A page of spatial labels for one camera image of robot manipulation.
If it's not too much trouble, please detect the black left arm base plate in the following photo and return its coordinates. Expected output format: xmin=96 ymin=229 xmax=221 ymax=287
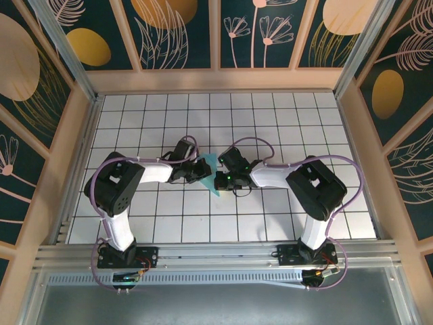
xmin=97 ymin=246 xmax=159 ymax=269

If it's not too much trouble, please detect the grey slotted cable duct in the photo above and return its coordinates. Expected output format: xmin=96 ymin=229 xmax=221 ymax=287
xmin=47 ymin=269 xmax=339 ymax=290

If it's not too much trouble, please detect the grey metal sheet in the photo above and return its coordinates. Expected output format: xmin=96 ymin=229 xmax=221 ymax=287
xmin=20 ymin=267 xmax=419 ymax=325

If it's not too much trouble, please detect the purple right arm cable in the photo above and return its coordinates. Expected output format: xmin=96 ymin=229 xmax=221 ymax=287
xmin=224 ymin=136 xmax=365 ymax=292

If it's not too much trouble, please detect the aluminium mounting rail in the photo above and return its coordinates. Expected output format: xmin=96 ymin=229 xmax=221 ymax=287
xmin=33 ymin=240 xmax=403 ymax=270

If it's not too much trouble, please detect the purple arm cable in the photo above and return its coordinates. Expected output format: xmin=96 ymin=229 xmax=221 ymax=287
xmin=224 ymin=136 xmax=365 ymax=292
xmin=90 ymin=135 xmax=201 ymax=293

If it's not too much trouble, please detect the light blue cloth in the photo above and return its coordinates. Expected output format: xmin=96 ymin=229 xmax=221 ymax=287
xmin=196 ymin=154 xmax=226 ymax=199

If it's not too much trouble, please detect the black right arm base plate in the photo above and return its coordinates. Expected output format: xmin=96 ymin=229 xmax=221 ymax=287
xmin=277 ymin=243 xmax=338 ymax=267

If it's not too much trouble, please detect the aluminium frame post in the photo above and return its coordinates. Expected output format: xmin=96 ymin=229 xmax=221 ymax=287
xmin=333 ymin=0 xmax=396 ymax=99
xmin=28 ymin=0 xmax=99 ymax=102

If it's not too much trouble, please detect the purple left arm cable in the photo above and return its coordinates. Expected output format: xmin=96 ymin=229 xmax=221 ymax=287
xmin=90 ymin=135 xmax=201 ymax=293

